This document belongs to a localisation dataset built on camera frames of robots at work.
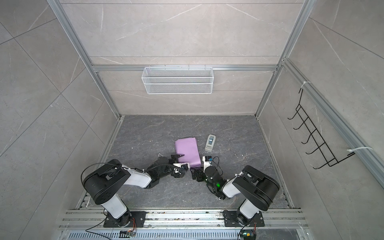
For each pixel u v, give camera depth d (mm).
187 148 932
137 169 575
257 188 451
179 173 746
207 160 799
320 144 637
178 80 1000
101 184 469
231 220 729
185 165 754
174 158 804
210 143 991
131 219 728
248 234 701
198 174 780
